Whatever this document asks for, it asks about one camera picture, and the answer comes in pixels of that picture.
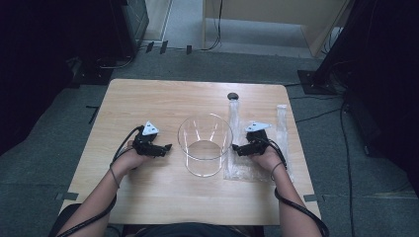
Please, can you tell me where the black looped floor cable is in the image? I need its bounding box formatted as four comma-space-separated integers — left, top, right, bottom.
96, 53, 136, 70

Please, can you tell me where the black stand base plate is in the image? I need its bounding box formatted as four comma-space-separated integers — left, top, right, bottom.
296, 69, 339, 97
66, 57, 115, 89

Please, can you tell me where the dark band on left wrist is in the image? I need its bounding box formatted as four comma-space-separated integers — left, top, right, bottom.
109, 165, 121, 190

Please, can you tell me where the person's right hand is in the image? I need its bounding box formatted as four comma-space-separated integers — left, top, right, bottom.
248, 145, 285, 175

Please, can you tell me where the dark band on right wrist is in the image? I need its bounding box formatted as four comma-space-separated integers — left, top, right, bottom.
270, 160, 287, 181

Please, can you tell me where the dark curtain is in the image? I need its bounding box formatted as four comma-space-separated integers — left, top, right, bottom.
0, 0, 115, 156
314, 0, 419, 198

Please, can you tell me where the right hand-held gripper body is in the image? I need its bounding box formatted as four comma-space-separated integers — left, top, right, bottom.
244, 121, 273, 157

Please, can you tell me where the light wooden cabinet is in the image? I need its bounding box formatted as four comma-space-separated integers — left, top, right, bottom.
201, 0, 351, 59

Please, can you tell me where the black equipment cabinet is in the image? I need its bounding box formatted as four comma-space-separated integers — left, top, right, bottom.
108, 0, 150, 61

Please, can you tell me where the person's dark shirt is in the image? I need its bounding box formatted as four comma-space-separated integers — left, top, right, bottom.
123, 222, 265, 237

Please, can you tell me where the black hanging cable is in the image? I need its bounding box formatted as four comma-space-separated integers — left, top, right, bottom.
200, 0, 224, 52

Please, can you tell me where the clear plastic round bin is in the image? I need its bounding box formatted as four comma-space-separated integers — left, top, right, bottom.
177, 113, 234, 178

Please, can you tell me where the grey floor tape strip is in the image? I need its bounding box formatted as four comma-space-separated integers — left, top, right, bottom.
54, 192, 80, 202
302, 194, 326, 203

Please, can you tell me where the black long floor cable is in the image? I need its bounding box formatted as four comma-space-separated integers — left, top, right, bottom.
339, 98, 356, 237

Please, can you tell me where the dark band on wrist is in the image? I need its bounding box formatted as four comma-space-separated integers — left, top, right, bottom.
270, 160, 287, 181
109, 165, 121, 190

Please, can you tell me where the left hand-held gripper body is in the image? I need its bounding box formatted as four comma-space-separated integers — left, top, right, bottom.
132, 120, 161, 157

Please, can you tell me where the right hand-held gripper black cable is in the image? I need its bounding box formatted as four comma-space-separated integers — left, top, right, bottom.
262, 137, 330, 237

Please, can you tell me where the black short floor cable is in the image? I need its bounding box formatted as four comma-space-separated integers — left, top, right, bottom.
294, 108, 342, 123

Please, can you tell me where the hand-held gripper black cable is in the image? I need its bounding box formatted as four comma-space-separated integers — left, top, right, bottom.
262, 137, 330, 237
54, 124, 146, 237

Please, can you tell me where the left hand-held gripper black cable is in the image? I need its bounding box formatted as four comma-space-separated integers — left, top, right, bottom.
54, 124, 146, 237

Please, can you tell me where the person's left hand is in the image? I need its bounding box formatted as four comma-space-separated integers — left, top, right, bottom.
111, 140, 155, 176

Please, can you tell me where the clear plastic bag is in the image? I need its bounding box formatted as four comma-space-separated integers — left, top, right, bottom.
222, 98, 294, 183

